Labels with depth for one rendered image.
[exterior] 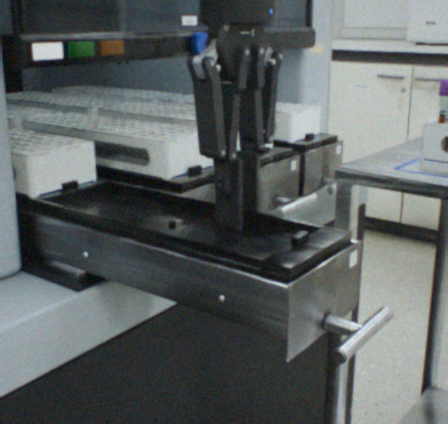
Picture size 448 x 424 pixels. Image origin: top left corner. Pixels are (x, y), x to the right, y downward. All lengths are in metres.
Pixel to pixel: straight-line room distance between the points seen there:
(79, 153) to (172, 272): 0.25
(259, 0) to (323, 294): 0.27
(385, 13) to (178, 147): 2.95
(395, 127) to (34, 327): 2.50
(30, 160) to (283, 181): 0.40
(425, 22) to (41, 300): 2.47
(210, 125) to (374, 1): 3.15
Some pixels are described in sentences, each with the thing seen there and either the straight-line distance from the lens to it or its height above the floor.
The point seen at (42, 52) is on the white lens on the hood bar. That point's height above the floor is 0.98.
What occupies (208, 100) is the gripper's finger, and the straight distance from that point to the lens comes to 0.59.
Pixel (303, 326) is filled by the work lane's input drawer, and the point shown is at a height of 0.76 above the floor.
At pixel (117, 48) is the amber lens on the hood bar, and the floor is 0.98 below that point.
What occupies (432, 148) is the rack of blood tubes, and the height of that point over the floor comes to 0.85.
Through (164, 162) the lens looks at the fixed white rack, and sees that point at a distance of 0.79.
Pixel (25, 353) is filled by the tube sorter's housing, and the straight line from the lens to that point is 0.66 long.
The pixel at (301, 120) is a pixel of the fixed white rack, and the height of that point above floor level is 0.85.
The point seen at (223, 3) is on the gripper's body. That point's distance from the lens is 0.60.
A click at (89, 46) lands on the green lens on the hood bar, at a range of 0.73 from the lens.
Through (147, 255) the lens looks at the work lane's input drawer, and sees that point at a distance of 0.60.
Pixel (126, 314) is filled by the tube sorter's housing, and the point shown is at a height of 0.69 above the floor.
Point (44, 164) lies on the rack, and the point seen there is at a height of 0.85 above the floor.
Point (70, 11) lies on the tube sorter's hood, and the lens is 0.73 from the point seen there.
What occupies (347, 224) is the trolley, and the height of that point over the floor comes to 0.74.
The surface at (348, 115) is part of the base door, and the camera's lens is 3.09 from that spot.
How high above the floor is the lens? 1.01
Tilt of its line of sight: 16 degrees down
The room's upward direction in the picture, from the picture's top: straight up
